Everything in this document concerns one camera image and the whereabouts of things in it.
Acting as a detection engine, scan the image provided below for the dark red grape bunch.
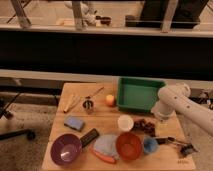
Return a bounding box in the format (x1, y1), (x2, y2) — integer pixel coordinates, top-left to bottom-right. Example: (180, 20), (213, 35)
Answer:
(133, 119), (155, 137)

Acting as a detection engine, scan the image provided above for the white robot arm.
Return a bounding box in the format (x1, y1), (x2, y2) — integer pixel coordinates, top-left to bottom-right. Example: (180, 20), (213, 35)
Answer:
(151, 83), (213, 136)

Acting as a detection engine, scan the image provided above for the small blue bowl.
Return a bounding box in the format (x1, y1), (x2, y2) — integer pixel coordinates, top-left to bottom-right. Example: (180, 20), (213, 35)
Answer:
(143, 137), (158, 154)

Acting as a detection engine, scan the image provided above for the orange plastic bowl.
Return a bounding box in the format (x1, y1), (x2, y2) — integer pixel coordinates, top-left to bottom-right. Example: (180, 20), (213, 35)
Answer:
(116, 132), (143, 161)

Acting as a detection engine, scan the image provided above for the purple plastic bowl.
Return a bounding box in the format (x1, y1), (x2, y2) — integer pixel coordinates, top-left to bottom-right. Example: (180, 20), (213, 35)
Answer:
(50, 134), (82, 166)

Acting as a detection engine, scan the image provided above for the white plastic cup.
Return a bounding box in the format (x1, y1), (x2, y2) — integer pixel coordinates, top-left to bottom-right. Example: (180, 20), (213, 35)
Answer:
(117, 115), (134, 132)

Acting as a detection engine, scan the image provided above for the green plastic tray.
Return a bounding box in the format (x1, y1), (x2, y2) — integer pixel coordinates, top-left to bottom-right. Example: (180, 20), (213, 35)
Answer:
(117, 77), (165, 113)

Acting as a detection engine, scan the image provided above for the orange ball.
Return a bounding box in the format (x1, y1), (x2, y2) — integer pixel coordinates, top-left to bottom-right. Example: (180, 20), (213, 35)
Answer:
(105, 94), (115, 107)

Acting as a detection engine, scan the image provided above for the light blue cloth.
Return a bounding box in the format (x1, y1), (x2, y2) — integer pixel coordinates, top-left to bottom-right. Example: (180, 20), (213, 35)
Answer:
(93, 134), (119, 159)

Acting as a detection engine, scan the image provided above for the orange carrot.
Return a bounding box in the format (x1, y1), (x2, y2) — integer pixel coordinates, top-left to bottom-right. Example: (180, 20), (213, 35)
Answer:
(92, 150), (116, 164)

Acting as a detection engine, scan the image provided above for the black rectangular block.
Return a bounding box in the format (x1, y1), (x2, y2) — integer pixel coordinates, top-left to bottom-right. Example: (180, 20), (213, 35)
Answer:
(80, 128), (99, 147)

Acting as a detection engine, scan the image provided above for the small metal cup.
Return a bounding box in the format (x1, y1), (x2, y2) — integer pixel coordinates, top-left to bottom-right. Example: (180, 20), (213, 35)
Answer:
(83, 99), (94, 114)

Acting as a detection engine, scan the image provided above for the wooden stick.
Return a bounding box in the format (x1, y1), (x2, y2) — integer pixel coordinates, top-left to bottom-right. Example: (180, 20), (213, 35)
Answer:
(81, 87), (104, 102)

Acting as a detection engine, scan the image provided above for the blue sponge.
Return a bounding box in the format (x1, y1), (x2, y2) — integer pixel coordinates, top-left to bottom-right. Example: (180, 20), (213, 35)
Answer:
(64, 116), (85, 131)

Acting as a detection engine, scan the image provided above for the yellow banana peel piece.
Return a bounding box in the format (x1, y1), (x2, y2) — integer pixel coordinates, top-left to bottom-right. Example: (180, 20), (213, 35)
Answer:
(63, 94), (79, 113)

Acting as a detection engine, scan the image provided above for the black office chair base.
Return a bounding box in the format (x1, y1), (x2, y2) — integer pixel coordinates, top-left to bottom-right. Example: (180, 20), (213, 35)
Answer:
(0, 93), (36, 141)

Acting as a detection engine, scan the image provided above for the black tool with cable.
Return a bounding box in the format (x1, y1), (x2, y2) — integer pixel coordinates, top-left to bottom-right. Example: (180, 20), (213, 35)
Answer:
(156, 137), (197, 158)

